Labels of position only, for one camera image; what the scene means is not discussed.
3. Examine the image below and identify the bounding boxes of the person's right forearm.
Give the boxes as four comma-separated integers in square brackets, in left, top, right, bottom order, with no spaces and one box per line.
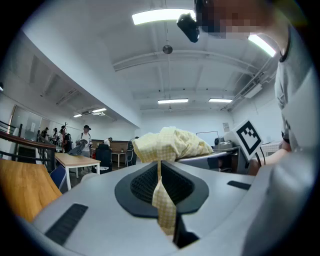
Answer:
[247,147,292,176]

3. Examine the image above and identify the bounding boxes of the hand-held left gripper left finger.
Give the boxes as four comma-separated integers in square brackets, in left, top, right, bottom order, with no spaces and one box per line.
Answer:
[31,160,181,256]

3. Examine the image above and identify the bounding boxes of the blue chair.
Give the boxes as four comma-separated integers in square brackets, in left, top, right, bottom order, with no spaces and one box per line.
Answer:
[49,164,69,195]

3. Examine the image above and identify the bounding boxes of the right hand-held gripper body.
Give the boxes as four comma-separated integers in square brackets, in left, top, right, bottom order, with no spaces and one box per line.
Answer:
[208,119,264,175]

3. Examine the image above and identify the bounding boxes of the person's head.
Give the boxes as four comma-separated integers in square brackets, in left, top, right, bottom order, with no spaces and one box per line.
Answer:
[193,0,292,62]

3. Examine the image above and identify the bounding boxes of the whiteboard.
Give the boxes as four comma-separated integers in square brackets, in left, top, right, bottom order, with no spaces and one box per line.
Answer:
[195,130,219,146]

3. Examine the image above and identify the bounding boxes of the wooden table with white legs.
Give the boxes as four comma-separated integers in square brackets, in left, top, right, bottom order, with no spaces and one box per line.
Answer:
[54,152,102,191]

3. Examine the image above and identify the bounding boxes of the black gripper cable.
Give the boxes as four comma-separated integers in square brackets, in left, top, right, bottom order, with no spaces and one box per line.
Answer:
[254,146,266,166]

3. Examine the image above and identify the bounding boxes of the dark work apron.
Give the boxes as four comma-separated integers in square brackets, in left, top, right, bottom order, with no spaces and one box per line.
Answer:
[67,139,89,157]

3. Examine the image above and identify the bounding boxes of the person's gray shirt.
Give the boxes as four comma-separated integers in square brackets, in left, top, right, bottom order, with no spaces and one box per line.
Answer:
[273,23,317,151]

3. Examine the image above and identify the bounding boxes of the yellow checked clothes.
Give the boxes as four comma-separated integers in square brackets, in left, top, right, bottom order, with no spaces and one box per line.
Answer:
[131,126,215,236]

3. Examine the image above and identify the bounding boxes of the white air conditioner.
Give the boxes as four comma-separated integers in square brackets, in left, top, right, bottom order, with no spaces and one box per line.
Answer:
[243,83,263,99]

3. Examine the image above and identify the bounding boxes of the black stair railing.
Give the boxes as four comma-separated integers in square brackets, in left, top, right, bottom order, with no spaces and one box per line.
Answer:
[0,119,57,167]

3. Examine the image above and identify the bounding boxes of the brown wooden wall panel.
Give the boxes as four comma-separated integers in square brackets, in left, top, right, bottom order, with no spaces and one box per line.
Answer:
[91,139,131,154]

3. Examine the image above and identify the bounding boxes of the gray machine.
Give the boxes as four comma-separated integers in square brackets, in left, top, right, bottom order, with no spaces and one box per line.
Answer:
[214,136,235,150]

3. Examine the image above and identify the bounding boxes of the small white desk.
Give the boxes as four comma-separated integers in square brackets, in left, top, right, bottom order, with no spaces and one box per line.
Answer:
[110,150,129,168]

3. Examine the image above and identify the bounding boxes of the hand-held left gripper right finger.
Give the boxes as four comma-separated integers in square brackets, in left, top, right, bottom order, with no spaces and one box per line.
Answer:
[161,160,256,256]

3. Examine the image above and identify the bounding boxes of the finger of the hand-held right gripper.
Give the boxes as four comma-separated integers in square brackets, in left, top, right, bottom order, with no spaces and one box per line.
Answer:
[177,150,226,171]

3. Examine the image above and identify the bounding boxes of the black head camera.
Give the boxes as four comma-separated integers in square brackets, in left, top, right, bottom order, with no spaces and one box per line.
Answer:
[176,12,201,43]

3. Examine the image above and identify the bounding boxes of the black office chair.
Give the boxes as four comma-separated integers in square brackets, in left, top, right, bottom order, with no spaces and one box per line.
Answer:
[94,143,113,174]

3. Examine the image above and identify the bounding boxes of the orange wooden desk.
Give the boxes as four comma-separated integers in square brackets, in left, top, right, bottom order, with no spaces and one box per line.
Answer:
[0,158,63,223]

